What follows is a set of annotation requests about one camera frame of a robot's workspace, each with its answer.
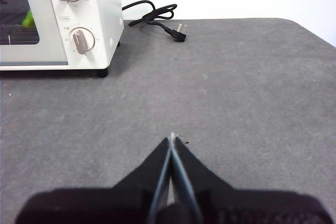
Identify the white toaster oven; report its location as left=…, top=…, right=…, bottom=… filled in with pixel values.
left=0, top=0, right=124, bottom=78

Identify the glass oven door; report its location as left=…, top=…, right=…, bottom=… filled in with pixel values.
left=0, top=0, right=69, bottom=67

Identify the purple eggplant with green stem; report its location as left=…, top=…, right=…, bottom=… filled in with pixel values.
left=0, top=0, right=35, bottom=29

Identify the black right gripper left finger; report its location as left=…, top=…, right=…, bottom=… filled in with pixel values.
left=14, top=137, right=171, bottom=224

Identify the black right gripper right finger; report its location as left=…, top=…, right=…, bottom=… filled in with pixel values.
left=172, top=137, right=334, bottom=224

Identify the black power cord with plug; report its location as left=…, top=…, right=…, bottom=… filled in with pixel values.
left=122, top=0, right=188, bottom=43

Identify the metal wire oven rack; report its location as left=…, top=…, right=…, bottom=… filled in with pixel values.
left=0, top=24, right=40, bottom=46

